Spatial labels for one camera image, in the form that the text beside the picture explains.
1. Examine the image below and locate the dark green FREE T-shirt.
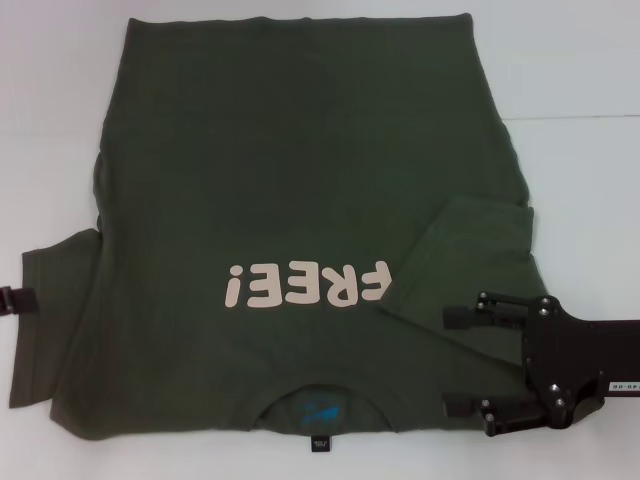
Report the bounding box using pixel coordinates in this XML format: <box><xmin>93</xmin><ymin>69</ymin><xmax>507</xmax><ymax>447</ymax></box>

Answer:
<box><xmin>8</xmin><ymin>15</ymin><xmax>556</xmax><ymax>455</ymax></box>

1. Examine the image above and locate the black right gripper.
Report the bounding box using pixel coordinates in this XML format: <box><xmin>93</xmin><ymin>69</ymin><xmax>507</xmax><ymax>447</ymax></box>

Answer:
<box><xmin>442</xmin><ymin>289</ymin><xmax>640</xmax><ymax>439</ymax></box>

